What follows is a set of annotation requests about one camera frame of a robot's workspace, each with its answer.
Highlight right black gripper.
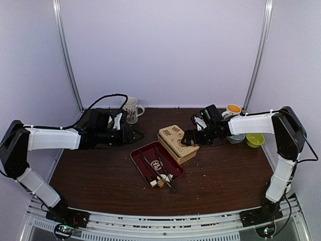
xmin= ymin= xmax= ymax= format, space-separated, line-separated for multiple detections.
xmin=181 ymin=124 xmax=217 ymax=146

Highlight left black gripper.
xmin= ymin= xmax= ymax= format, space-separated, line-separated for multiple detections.
xmin=96 ymin=126 xmax=144 ymax=147

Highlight beige illustrated tin lid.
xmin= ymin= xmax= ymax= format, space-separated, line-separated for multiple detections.
xmin=157 ymin=125 xmax=200 ymax=164

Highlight black tongs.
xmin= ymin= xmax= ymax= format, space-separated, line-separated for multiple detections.
xmin=138 ymin=147 xmax=177 ymax=192

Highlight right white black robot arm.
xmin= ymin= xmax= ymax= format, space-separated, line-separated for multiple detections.
xmin=181 ymin=104 xmax=307 ymax=222

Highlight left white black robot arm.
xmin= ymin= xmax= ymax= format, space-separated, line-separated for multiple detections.
xmin=1 ymin=120 xmax=144 ymax=223

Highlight beige chocolate tin box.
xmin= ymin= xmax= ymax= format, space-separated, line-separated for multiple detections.
xmin=157 ymin=136 xmax=200 ymax=165

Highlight white round chocolate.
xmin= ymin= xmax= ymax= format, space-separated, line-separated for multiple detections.
xmin=157 ymin=174 xmax=168 ymax=181

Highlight white square chocolate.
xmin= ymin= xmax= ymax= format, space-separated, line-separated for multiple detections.
xmin=149 ymin=180 xmax=157 ymax=187

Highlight brown round chocolate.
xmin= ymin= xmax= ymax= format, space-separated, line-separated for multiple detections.
xmin=157 ymin=180 xmax=164 ymax=187

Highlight tall floral beige mug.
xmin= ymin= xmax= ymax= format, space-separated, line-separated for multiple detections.
xmin=122 ymin=97 xmax=145 ymax=125

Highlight dark red lacquer tray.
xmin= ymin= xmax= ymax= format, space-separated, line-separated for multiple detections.
xmin=130 ymin=142 xmax=184 ymax=190

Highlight pale blue bowl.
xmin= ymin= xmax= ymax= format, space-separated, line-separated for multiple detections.
xmin=226 ymin=134 xmax=246 ymax=144

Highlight white mug yellow interior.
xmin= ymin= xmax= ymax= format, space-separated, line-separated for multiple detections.
xmin=221 ymin=104 xmax=242 ymax=119

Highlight lime green bowl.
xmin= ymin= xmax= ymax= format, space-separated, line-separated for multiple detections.
xmin=246 ymin=134 xmax=265 ymax=148

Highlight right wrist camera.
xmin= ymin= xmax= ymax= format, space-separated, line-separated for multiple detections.
xmin=191 ymin=115 xmax=207 ymax=131

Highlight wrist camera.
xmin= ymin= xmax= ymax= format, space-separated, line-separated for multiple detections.
xmin=191 ymin=115 xmax=207 ymax=131
xmin=107 ymin=112 xmax=127 ymax=130

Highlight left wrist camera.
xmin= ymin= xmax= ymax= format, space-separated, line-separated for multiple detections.
xmin=107 ymin=112 xmax=127 ymax=130

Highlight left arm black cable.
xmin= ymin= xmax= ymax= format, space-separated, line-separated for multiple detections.
xmin=60 ymin=93 xmax=129 ymax=131

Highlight right aluminium frame post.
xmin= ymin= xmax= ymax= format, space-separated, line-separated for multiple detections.
xmin=243 ymin=0 xmax=274 ymax=111

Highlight aluminium frame post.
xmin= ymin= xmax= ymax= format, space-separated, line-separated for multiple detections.
xmin=243 ymin=0 xmax=274 ymax=111
xmin=52 ymin=0 xmax=84 ymax=112

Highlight front aluminium rail frame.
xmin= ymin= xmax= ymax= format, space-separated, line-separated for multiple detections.
xmin=20 ymin=193 xmax=311 ymax=241

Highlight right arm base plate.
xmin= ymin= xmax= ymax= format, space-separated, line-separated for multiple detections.
xmin=239 ymin=207 xmax=283 ymax=227

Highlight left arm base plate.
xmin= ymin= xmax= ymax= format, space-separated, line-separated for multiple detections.
xmin=46 ymin=208 xmax=90 ymax=228

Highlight left aluminium frame post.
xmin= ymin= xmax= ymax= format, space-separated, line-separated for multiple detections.
xmin=52 ymin=0 xmax=84 ymax=112

